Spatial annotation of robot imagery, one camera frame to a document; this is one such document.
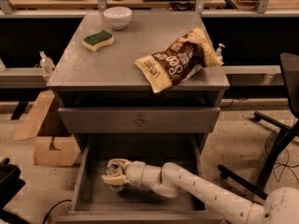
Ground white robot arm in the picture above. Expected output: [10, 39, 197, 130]
[102, 159, 299, 224]

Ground cardboard box pieces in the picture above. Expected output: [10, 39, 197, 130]
[14, 91, 80, 167]

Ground yellow green sponge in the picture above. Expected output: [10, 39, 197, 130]
[82, 30, 114, 51]

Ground clear sanitizer bottle left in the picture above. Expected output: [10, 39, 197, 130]
[39, 51, 55, 76]

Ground black floor cable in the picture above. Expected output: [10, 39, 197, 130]
[42, 199, 73, 224]

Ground yellow brown chip bag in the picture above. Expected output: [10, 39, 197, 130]
[135, 28, 223, 93]

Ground white pump bottle right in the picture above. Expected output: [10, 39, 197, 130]
[216, 43, 225, 61]

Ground grey drawer cabinet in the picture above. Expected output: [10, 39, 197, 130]
[48, 10, 229, 148]

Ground black object lower left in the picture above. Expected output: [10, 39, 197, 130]
[0, 158, 30, 224]

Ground open grey lower drawer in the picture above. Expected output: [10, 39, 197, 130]
[54, 133, 222, 224]

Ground closed grey drawer with knob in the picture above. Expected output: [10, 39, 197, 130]
[58, 107, 220, 133]

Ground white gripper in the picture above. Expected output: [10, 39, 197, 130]
[102, 159, 146, 187]

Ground white ceramic bowl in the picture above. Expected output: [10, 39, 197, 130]
[103, 7, 132, 30]

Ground green 7up soda can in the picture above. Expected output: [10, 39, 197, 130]
[106, 165, 124, 192]

